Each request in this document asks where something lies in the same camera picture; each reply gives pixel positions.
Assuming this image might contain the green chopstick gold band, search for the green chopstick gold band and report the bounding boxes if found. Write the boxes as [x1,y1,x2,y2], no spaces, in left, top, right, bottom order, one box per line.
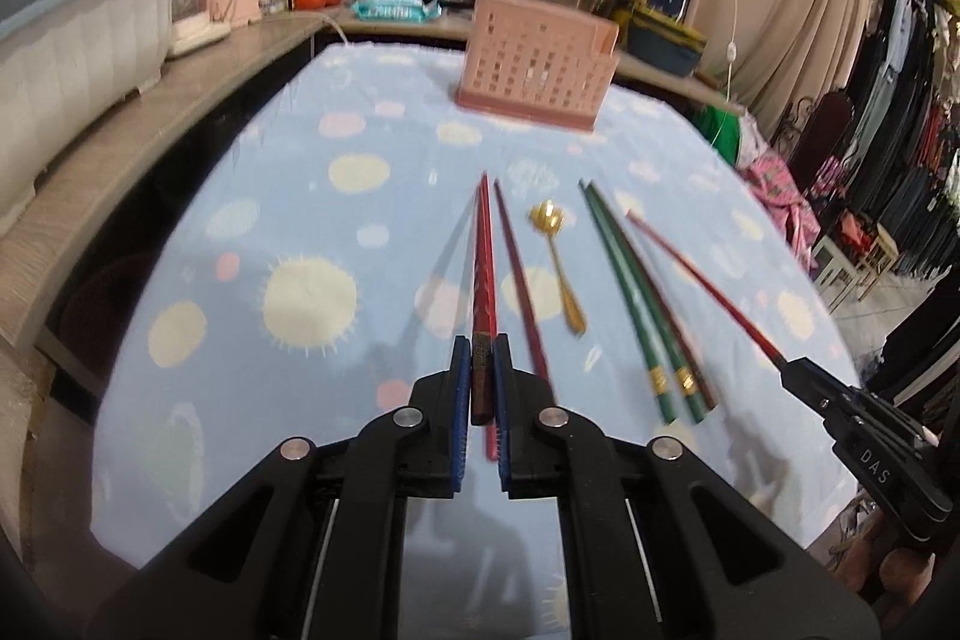
[587,182,713,423]
[577,180,680,425]

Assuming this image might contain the hanging clothes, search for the hanging clothes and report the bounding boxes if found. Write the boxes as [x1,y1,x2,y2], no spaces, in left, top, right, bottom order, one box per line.
[825,0,960,281]

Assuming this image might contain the dark wooden chair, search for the dark wooden chair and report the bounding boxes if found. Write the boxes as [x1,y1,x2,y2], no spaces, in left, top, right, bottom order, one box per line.
[780,91,856,191]

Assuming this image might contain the white kettle power cable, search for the white kettle power cable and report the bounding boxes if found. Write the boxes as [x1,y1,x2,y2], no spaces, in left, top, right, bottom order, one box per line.
[285,6,353,49]

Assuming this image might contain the pink floral cloth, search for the pink floral cloth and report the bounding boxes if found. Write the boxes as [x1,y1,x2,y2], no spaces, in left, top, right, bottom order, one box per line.
[739,149,822,270]

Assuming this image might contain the gold spoon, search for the gold spoon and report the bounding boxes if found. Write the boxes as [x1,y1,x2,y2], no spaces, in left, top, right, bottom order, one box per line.
[529,199,588,336]

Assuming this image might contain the green bag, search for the green bag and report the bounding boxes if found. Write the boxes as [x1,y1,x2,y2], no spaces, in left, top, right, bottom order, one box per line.
[690,104,758,165]

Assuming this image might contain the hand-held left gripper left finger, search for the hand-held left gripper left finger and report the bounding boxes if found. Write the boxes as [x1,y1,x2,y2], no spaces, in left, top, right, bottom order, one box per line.
[88,335,475,640]

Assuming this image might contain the dark red chopstick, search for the dark red chopstick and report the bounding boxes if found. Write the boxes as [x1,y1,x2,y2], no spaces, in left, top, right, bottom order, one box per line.
[493,200,550,380]
[626,211,787,365]

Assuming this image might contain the stacked yellow blue bowls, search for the stacked yellow blue bowls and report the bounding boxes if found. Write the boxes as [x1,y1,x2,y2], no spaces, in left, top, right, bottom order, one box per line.
[626,6,710,52]

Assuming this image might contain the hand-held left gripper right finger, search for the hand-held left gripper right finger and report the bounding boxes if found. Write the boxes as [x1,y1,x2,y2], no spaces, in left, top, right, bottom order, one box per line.
[493,340,878,640]

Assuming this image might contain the dark blue bowl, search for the dark blue bowl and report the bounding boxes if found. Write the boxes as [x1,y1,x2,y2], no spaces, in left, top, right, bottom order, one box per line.
[626,31,702,79]

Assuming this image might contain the white stool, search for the white stool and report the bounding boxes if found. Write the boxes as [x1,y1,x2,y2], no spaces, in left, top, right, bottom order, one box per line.
[810,224,901,311]

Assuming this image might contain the blue wet wipes packet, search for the blue wet wipes packet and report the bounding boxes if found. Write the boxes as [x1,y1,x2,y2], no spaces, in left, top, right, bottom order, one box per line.
[351,0,443,22]

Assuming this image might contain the white plastic bin blue lid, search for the white plastic bin blue lid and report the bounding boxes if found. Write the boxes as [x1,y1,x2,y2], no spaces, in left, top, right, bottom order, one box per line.
[0,0,181,221]

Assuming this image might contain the pink perforated utensil holder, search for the pink perforated utensil holder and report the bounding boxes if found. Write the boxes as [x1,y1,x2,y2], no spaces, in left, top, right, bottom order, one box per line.
[454,0,620,131]

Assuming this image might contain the person's right hand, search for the person's right hand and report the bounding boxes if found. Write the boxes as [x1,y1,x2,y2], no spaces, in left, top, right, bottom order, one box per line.
[840,520,947,611]

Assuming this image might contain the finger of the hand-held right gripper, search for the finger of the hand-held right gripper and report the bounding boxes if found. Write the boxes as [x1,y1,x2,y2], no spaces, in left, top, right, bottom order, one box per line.
[778,359,854,432]
[802,361,931,455]

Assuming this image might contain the wooden counter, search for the wooden counter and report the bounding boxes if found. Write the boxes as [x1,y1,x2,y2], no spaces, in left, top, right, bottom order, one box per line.
[0,2,751,356]

